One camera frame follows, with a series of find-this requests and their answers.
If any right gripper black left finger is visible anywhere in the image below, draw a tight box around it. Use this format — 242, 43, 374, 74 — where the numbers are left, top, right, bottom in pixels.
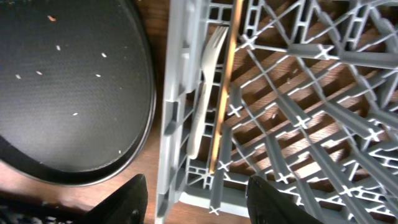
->
74, 174, 148, 224

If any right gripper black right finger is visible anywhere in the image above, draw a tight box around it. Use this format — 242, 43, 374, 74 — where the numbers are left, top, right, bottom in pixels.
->
246, 175, 322, 224

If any round black serving tray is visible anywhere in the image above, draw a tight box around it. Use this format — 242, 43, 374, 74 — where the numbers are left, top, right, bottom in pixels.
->
1, 0, 156, 186

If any white plastic fork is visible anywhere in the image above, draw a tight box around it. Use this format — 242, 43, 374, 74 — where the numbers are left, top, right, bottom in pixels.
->
187, 26, 229, 159

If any wooden chopstick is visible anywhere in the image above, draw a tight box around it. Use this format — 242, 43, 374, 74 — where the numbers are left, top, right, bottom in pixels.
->
208, 0, 244, 174

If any grey dishwasher rack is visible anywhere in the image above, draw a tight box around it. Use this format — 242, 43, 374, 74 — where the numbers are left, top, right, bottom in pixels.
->
154, 0, 397, 223

